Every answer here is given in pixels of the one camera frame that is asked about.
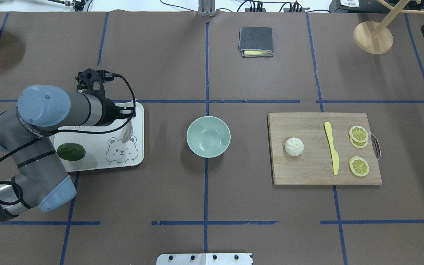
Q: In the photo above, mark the wooden cutting board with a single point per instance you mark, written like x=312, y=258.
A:
x=314, y=165

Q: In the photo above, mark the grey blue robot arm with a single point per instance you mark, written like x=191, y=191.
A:
x=25, y=131

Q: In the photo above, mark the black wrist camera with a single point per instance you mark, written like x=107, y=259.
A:
x=91, y=82

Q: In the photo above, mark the grey folded cloth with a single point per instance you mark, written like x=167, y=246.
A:
x=256, y=42

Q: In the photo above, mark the yellow plastic knife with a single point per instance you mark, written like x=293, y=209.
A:
x=333, y=151

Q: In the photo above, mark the white steamed bun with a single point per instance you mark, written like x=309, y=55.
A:
x=294, y=146

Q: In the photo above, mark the middle lemon slice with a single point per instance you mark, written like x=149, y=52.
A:
x=358, y=145

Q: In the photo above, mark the lower lemon slice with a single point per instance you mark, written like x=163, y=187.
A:
x=358, y=166

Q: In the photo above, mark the green avocado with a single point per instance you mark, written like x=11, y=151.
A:
x=71, y=151

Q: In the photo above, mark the white bear tray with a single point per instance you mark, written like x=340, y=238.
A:
x=106, y=150

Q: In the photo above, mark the lemon slice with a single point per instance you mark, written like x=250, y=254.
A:
x=358, y=145
x=358, y=166
x=358, y=134

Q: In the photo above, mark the mint green bowl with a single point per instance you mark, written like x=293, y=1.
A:
x=208, y=136

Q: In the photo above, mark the upper lemon slice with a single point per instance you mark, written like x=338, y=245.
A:
x=358, y=134

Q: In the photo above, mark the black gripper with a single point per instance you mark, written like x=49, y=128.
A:
x=108, y=111

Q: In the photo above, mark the white ceramic spoon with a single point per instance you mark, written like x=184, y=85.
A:
x=128, y=132

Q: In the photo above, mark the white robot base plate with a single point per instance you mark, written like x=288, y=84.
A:
x=205, y=259

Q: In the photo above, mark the wooden mug tree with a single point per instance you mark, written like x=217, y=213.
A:
x=374, y=37

